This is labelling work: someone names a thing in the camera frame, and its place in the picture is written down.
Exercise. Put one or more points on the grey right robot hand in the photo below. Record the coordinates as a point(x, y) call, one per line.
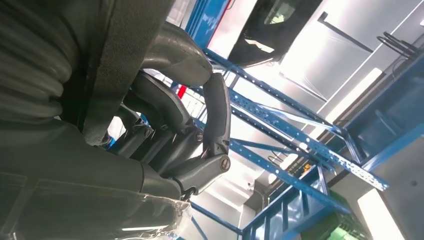
point(66, 172)

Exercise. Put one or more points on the blue metal shelf rack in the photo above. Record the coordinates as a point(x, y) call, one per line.
point(207, 20)
point(298, 136)

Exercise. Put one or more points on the black glossy panel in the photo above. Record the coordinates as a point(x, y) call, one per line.
point(275, 39)

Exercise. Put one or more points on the green box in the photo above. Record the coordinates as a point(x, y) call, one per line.
point(346, 233)

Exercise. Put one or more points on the white ceiling light panel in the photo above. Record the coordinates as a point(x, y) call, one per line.
point(354, 94)
point(377, 215)

